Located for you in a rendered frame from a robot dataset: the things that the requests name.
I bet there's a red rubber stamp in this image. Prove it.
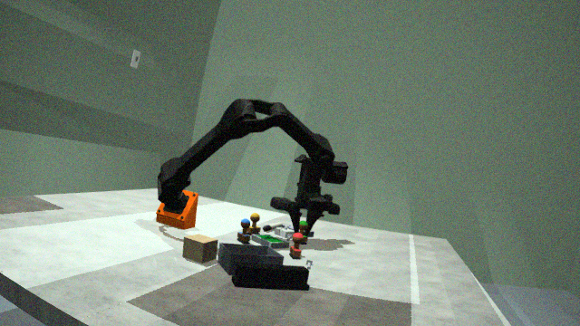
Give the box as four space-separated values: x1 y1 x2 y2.
289 233 304 259

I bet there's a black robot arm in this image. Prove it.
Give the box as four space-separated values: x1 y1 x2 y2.
158 99 348 215

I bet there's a rubber stamp with yellow knob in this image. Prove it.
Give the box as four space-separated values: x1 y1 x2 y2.
246 213 261 235

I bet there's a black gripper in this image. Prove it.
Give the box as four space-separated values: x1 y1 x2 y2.
270 179 340 236

